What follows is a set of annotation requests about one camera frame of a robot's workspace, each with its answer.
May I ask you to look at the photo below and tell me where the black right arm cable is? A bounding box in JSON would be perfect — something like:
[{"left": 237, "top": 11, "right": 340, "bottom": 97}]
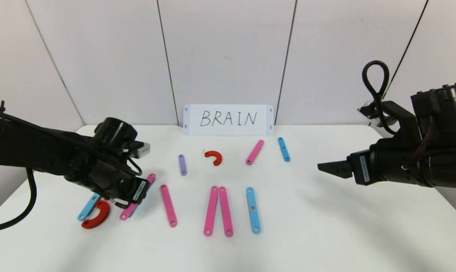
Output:
[{"left": 362, "top": 60, "right": 398, "bottom": 134}]

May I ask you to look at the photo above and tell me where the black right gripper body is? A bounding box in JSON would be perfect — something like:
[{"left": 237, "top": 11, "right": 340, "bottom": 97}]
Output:
[{"left": 348, "top": 148, "right": 422, "bottom": 186}]

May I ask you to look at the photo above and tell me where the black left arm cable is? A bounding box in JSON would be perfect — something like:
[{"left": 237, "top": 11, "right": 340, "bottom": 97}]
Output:
[{"left": 0, "top": 101, "right": 142, "bottom": 233}]

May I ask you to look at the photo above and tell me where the cyan long flat bar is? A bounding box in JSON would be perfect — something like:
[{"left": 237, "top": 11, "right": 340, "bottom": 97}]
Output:
[
  {"left": 77, "top": 193, "right": 102, "bottom": 221},
  {"left": 246, "top": 187, "right": 261, "bottom": 234}
]

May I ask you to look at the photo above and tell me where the large red arc piece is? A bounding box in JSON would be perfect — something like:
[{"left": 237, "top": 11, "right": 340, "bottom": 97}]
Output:
[{"left": 81, "top": 200, "right": 111, "bottom": 229}]

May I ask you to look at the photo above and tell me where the small red arc piece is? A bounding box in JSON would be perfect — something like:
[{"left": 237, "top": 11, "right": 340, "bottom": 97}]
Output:
[{"left": 204, "top": 150, "right": 223, "bottom": 166}]

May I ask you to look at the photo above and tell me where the pink long bar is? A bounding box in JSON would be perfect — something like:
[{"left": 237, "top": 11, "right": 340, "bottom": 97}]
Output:
[
  {"left": 203, "top": 185, "right": 219, "bottom": 237},
  {"left": 219, "top": 186, "right": 234, "bottom": 238},
  {"left": 160, "top": 184, "right": 178, "bottom": 228},
  {"left": 119, "top": 173, "right": 156, "bottom": 221}
]

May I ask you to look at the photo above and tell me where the cyan short flat bar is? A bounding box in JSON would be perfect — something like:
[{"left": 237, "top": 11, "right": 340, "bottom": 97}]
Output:
[{"left": 277, "top": 137, "right": 291, "bottom": 162}]

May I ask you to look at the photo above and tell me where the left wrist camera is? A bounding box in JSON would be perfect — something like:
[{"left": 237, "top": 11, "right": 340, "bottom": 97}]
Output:
[{"left": 130, "top": 142, "right": 151, "bottom": 158}]

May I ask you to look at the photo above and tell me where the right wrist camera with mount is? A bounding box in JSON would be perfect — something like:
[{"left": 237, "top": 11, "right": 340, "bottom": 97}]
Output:
[{"left": 358, "top": 100, "right": 421, "bottom": 150}]

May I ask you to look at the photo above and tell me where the white BRAIN sign board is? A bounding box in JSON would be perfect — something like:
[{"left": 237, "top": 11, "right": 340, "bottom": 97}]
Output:
[{"left": 183, "top": 104, "right": 275, "bottom": 136}]

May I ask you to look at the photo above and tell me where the pink short flat bar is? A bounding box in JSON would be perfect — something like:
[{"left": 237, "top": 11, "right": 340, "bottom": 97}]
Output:
[{"left": 246, "top": 140, "right": 264, "bottom": 165}]

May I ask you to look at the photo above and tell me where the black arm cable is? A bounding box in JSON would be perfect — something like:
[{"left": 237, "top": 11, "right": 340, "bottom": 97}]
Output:
[
  {"left": 362, "top": 60, "right": 398, "bottom": 134},
  {"left": 0, "top": 101, "right": 142, "bottom": 233}
]

